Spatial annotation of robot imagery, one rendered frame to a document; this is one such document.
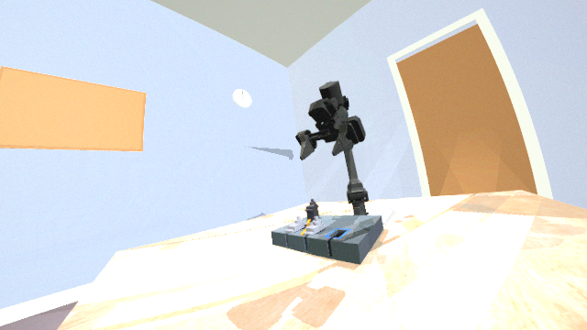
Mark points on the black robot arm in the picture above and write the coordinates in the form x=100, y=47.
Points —
x=333, y=102

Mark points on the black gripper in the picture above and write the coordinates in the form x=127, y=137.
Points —
x=346, y=132

